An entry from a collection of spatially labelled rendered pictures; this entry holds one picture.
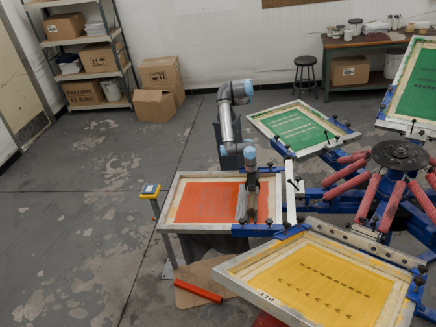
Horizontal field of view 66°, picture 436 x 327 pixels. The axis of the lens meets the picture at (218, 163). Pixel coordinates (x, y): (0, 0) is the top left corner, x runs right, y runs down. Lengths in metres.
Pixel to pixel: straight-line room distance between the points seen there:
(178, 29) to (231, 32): 0.85
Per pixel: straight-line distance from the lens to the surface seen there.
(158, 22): 5.91
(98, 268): 3.52
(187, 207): 2.33
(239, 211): 2.22
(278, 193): 2.28
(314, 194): 2.22
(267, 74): 5.91
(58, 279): 3.63
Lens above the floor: 2.52
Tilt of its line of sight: 36 degrees down
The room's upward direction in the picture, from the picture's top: 9 degrees counter-clockwise
